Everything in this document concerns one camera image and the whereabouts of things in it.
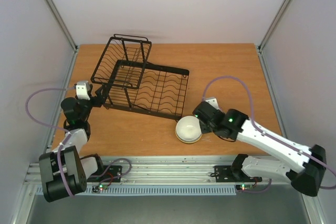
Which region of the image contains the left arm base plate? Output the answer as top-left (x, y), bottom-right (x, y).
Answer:
top-left (87, 165), bottom-right (122, 183)

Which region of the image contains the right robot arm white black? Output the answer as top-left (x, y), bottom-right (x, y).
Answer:
top-left (193, 101), bottom-right (326, 197)

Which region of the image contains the grey slotted cable duct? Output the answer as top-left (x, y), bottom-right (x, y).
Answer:
top-left (35, 186), bottom-right (237, 196)

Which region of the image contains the yellow blue patterned bowl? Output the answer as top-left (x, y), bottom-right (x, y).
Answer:
top-left (175, 133), bottom-right (202, 144)

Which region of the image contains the black wire dish rack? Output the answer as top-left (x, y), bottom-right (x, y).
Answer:
top-left (90, 34), bottom-right (190, 121)

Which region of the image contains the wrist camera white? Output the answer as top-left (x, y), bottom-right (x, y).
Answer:
top-left (75, 80), bottom-right (91, 101)
top-left (205, 97), bottom-right (219, 110)

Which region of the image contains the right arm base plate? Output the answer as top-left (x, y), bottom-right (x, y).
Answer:
top-left (211, 165), bottom-right (262, 183)

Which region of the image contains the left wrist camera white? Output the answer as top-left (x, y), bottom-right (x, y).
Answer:
top-left (75, 80), bottom-right (91, 101)

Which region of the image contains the white ceramic bowl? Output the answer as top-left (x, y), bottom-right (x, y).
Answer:
top-left (175, 116), bottom-right (202, 140)

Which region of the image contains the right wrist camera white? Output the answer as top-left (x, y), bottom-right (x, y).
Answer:
top-left (205, 97), bottom-right (219, 110)

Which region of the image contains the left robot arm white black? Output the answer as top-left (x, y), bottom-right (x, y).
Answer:
top-left (39, 83), bottom-right (106, 202)

